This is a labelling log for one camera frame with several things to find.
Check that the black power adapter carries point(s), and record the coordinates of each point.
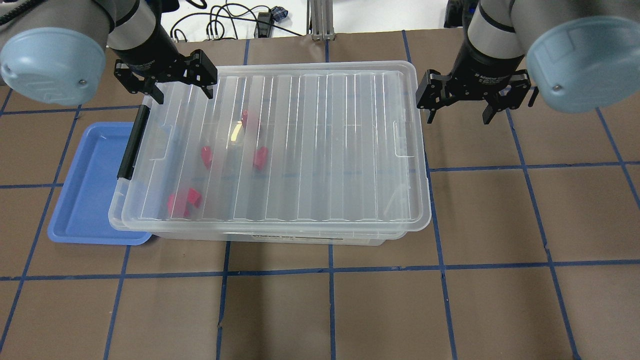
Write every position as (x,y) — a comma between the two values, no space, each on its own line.
(264,25)

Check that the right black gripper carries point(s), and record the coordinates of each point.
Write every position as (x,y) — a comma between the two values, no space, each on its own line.
(491,61)

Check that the red block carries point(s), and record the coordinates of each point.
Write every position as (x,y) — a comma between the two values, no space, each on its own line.
(244,118)
(206,154)
(177,207)
(260,158)
(193,197)

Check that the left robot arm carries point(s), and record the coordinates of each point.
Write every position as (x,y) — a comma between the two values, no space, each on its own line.
(54,51)

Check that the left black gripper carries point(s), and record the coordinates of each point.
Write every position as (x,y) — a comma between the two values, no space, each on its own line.
(143,51)

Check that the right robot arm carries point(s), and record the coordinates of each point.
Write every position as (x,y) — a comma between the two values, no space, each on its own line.
(578,55)

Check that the clear plastic box lid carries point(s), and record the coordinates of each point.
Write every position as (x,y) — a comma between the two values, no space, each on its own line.
(280,150)

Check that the black box handle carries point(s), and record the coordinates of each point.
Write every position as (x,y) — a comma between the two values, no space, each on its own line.
(129,159)

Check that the aluminium frame post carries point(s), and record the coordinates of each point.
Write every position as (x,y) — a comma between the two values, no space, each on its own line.
(320,14)

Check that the blue plastic tray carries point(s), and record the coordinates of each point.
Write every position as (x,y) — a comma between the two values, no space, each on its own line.
(81,212)

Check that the clear plastic storage box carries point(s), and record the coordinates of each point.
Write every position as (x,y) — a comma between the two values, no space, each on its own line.
(260,237)

